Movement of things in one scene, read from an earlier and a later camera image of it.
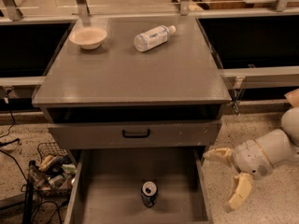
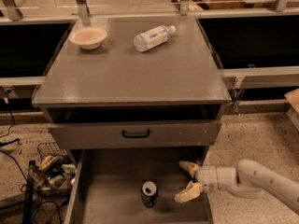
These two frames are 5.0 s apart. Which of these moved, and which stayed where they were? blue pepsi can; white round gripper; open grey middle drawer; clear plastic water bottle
Moved: white round gripper
Stayed: clear plastic water bottle; open grey middle drawer; blue pepsi can
